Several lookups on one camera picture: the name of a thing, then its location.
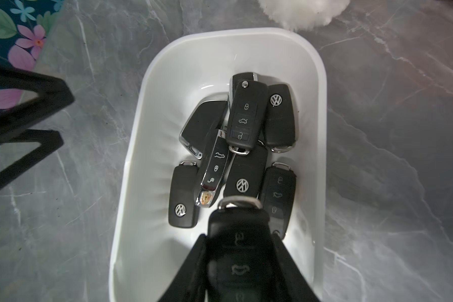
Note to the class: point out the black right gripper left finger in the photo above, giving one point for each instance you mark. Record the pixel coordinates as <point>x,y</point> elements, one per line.
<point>189,284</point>

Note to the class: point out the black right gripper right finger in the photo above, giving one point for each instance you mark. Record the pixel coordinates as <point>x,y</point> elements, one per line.
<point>293,285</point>

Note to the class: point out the black key pair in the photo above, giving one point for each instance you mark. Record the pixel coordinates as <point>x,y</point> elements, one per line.
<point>277,196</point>
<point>182,212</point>

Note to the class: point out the black chrome key lowest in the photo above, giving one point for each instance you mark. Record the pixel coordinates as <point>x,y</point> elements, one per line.
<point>215,160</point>

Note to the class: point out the black shield-shaped car key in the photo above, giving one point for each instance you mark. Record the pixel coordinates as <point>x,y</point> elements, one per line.
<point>209,114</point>

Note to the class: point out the black flip key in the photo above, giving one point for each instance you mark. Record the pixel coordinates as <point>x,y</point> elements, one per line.
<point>246,117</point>

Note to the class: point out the white storage tray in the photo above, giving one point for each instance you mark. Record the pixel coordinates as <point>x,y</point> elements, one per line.
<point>147,252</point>

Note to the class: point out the white plush bear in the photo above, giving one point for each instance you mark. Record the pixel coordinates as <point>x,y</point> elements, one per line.
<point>297,15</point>

